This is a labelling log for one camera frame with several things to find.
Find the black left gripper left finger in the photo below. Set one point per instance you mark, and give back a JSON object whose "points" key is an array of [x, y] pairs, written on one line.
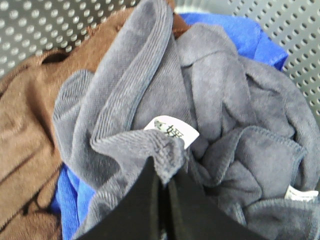
{"points": [[137, 215]]}

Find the blue towel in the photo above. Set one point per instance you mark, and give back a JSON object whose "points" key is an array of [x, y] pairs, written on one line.
{"points": [[72, 196]]}

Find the brown towel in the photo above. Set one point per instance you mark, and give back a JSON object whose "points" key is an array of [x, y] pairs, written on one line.
{"points": [[30, 163]]}

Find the grey perforated laundry basket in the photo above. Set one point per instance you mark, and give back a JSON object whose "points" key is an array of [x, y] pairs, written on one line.
{"points": [[29, 27]]}

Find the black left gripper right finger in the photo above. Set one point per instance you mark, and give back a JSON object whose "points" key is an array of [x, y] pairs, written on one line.
{"points": [[194, 217]]}

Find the grey microfibre towel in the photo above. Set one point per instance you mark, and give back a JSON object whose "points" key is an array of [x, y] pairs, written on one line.
{"points": [[166, 97]]}

